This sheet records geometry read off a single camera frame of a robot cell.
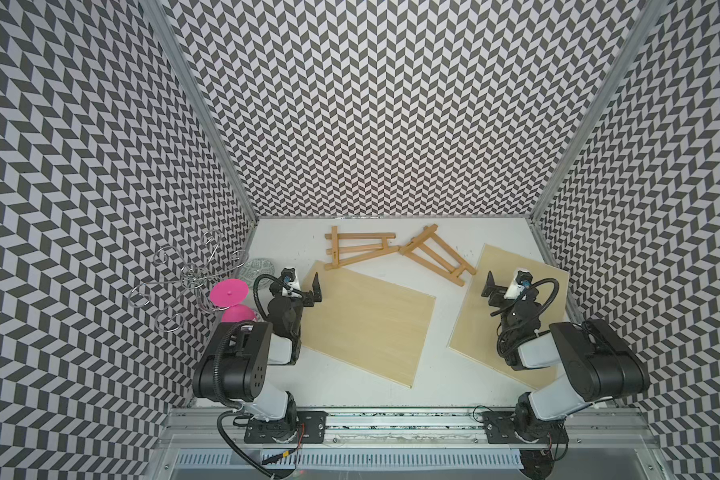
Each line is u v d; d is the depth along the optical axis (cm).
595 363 45
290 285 75
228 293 62
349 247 101
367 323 92
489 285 83
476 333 90
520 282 74
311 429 72
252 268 99
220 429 64
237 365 43
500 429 73
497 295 82
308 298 81
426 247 111
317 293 83
